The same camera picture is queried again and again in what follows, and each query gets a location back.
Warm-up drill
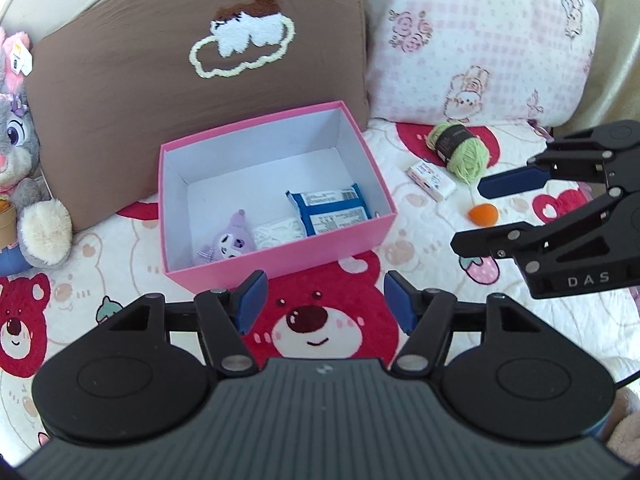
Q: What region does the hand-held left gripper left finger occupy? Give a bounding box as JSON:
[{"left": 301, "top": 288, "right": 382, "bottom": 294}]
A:
[{"left": 107, "top": 269, "right": 269, "bottom": 373}]

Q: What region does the brown embroidered pillow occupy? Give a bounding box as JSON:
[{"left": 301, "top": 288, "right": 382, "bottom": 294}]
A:
[{"left": 25, "top": 0, "right": 371, "bottom": 233}]

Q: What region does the blue snack packet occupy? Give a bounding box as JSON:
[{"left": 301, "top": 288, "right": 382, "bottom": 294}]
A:
[{"left": 285, "top": 183, "right": 373, "bottom": 237}]

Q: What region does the bear print blanket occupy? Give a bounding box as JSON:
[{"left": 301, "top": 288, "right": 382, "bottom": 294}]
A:
[{"left": 0, "top": 115, "right": 640, "bottom": 461}]

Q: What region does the pink cardboard box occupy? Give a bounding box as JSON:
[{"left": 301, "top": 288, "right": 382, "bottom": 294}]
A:
[{"left": 159, "top": 101, "right": 398, "bottom": 293}]

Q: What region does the grey rabbit plush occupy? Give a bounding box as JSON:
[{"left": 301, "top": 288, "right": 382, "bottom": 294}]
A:
[{"left": 0, "top": 27, "right": 73, "bottom": 276}]

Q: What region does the pink floral pillow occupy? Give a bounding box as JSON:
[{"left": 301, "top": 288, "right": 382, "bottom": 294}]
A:
[{"left": 360, "top": 0, "right": 601, "bottom": 128}]

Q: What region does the purple plush toy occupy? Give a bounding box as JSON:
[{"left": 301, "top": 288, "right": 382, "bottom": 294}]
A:
[{"left": 197, "top": 210, "right": 257, "bottom": 263}]

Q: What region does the small white pink box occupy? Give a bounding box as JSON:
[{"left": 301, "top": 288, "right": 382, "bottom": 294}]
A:
[{"left": 407, "top": 160, "right": 457, "bottom": 202}]

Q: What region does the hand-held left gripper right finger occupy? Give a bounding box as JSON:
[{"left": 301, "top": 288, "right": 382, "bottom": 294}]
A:
[{"left": 384, "top": 270, "right": 543, "bottom": 372}]

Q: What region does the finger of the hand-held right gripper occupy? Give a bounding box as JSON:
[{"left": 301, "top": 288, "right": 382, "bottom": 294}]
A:
[
  {"left": 450, "top": 187, "right": 626, "bottom": 261},
  {"left": 477, "top": 120, "right": 640, "bottom": 200}
]

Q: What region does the green yarn ball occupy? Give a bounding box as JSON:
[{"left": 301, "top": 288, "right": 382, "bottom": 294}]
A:
[{"left": 426, "top": 121, "right": 493, "bottom": 186}]

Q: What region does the small orange ball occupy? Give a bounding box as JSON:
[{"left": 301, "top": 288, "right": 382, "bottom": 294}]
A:
[{"left": 468, "top": 203, "right": 499, "bottom": 226}]

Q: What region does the white clear packet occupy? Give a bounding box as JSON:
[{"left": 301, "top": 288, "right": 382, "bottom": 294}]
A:
[{"left": 251, "top": 216, "right": 303, "bottom": 251}]

